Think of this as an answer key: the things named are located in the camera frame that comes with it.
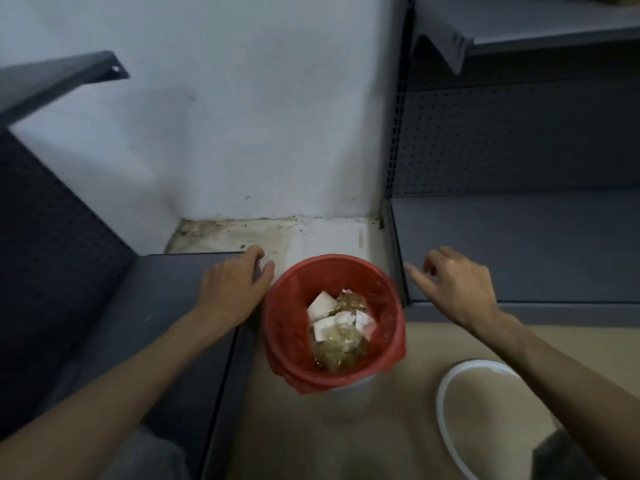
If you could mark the person's right forearm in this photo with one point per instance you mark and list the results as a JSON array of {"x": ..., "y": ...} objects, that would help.
[{"x": 570, "y": 384}]

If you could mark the person's left forearm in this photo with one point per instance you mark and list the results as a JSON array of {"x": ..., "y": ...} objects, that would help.
[{"x": 115, "y": 394}]

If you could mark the red plastic bin bag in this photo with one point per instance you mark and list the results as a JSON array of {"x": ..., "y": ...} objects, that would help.
[{"x": 287, "y": 324}]

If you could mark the person's right thumb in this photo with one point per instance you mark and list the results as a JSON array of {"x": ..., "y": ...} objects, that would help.
[{"x": 418, "y": 280}]

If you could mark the person's right hand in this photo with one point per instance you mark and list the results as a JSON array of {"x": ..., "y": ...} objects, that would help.
[{"x": 462, "y": 294}]

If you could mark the person's left hand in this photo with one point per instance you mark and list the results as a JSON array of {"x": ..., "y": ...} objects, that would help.
[{"x": 230, "y": 294}]

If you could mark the person's left thumb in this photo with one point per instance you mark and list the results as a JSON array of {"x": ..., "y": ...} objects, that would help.
[{"x": 267, "y": 275}]

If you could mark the grey metal pegboard shelf unit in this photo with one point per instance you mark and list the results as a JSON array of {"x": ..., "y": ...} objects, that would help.
[
  {"x": 65, "y": 274},
  {"x": 520, "y": 204}
]

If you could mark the crumpled white paper waste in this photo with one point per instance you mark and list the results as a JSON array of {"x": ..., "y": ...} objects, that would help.
[{"x": 327, "y": 317}]

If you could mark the clear crumpled plastic waste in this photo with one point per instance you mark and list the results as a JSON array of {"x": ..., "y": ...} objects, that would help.
[{"x": 340, "y": 347}]

